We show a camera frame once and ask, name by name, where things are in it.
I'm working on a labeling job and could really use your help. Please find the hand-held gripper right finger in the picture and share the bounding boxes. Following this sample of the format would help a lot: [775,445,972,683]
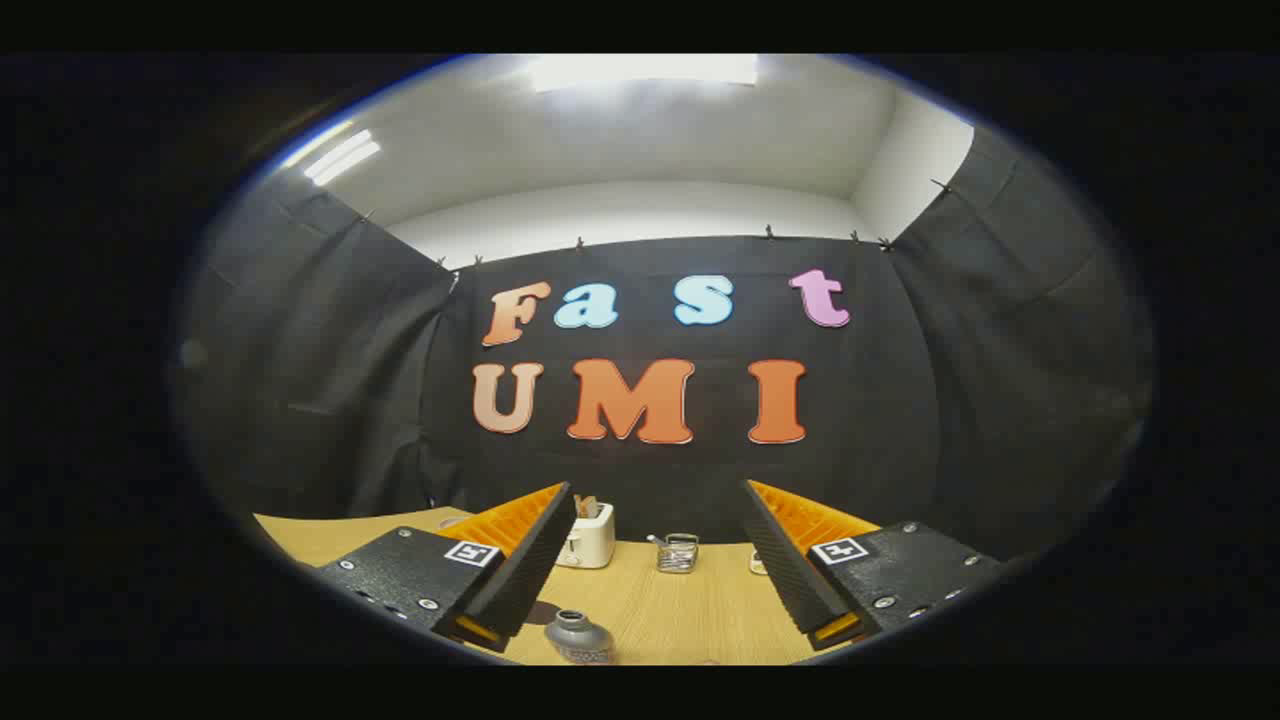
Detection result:
[740,479,1004,651]

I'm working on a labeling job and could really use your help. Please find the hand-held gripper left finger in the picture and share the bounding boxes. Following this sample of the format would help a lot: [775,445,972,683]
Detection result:
[318,482,578,653]

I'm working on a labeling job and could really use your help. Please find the silver juice bottle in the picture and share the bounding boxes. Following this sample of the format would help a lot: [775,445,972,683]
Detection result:
[545,609,616,665]

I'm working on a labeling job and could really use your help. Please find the white toaster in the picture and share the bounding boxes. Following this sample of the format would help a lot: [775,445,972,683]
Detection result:
[556,502,616,570]

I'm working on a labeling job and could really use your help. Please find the wooden table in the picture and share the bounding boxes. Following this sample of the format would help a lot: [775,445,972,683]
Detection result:
[253,507,881,666]

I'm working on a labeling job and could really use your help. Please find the narrow ceiling light panel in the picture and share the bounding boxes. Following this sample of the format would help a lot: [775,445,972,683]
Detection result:
[303,128,382,187]

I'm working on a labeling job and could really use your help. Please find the wide ceiling light panel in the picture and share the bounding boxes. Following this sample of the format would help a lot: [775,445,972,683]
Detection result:
[530,55,758,93]

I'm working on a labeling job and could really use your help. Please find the wire mesh basket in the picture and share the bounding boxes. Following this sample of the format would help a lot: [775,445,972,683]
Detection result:
[647,533,700,574]

